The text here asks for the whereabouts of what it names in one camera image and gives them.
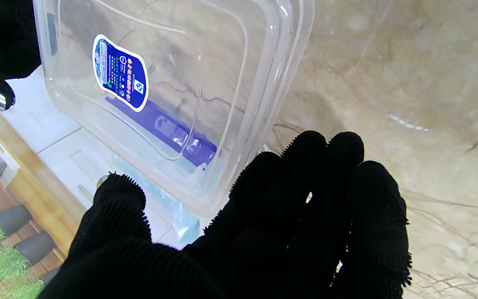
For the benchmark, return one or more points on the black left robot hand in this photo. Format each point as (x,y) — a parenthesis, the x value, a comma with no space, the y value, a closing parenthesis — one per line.
(264,241)

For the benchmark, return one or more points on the clear lid with blue label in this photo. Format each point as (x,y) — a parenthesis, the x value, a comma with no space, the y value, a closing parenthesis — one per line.
(172,91)

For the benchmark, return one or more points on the clear bubble film sheet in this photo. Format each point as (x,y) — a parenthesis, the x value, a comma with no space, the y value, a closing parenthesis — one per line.
(185,216)

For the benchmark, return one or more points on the potted green herb plant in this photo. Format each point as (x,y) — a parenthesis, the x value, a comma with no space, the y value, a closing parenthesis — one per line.
(4,226)
(19,257)
(31,286)

